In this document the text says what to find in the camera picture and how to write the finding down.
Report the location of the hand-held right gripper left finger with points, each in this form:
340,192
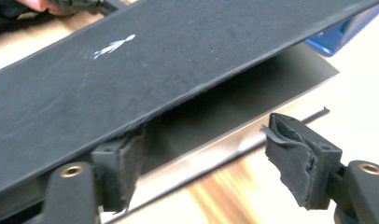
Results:
116,174

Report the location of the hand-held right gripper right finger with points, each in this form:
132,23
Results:
302,168

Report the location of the blue plastic file rack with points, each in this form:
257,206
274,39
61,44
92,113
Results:
334,40

